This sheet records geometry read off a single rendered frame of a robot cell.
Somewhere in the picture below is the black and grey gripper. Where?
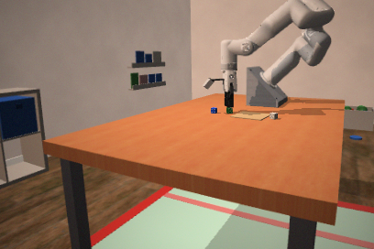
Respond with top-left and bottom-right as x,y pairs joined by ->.
222,70 -> 237,108

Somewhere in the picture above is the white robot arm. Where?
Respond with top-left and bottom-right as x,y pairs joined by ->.
221,0 -> 335,89

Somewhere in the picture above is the white die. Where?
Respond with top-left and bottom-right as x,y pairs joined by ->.
269,113 -> 278,119

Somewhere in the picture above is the tan mat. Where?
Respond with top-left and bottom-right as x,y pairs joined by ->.
230,111 -> 270,121

